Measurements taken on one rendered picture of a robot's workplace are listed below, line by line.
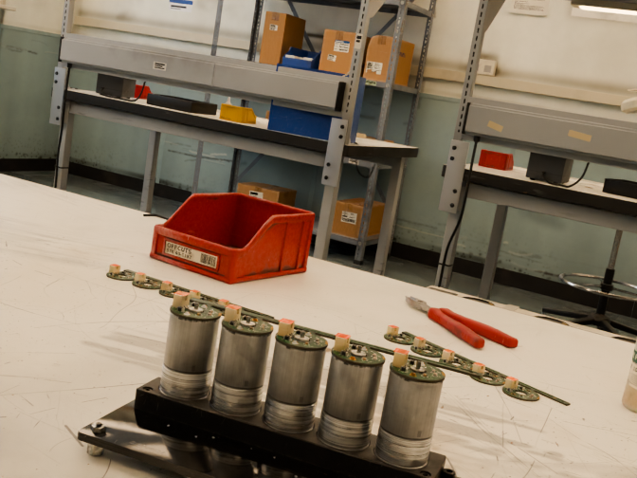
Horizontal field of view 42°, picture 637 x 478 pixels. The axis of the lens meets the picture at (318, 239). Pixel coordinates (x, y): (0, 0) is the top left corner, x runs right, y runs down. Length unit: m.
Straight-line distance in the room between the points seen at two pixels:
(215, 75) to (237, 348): 2.80
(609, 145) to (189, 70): 1.55
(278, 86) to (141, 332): 2.49
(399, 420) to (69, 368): 0.21
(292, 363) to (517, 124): 2.34
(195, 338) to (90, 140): 6.02
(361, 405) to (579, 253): 4.46
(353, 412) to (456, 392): 0.19
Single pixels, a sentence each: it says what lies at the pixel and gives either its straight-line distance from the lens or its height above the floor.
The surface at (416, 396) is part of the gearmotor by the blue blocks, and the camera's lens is 0.37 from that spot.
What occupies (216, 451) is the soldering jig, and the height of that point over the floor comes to 0.76.
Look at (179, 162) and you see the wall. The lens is 5.89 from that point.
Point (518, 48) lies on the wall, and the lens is 4.92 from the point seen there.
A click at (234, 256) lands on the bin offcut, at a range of 0.72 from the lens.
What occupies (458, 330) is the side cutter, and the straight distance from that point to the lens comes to 0.68.
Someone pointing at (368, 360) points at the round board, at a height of 0.81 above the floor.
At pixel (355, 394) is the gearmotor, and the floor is 0.80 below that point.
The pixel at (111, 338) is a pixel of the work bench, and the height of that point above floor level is 0.75.
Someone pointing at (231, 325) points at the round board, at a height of 0.81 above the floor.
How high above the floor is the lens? 0.93
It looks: 10 degrees down
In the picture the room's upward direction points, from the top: 9 degrees clockwise
